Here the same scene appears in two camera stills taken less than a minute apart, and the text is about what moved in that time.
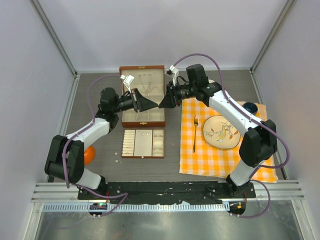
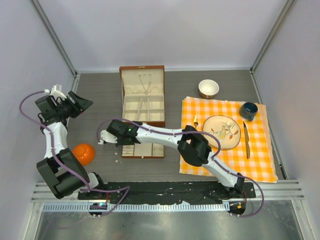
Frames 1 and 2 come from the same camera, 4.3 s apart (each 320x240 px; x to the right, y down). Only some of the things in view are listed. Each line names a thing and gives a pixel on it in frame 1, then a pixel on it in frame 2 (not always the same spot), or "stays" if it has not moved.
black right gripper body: (172, 90) -> (120, 141)
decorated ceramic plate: (219, 132) stays
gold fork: (195, 123) stays
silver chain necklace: (148, 74) stays
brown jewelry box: (149, 81) stays
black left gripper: (140, 103) -> (80, 106)
